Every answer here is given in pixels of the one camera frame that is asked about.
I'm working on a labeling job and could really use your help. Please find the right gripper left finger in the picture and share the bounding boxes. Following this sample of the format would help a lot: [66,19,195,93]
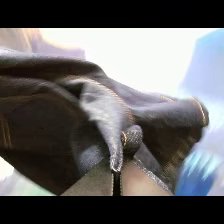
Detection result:
[61,159,115,197]

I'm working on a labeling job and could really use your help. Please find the dark blue jeans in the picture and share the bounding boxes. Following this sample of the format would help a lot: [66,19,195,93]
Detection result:
[0,49,211,197]

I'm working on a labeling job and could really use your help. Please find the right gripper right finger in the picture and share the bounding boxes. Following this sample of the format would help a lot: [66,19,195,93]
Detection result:
[120,159,174,197]

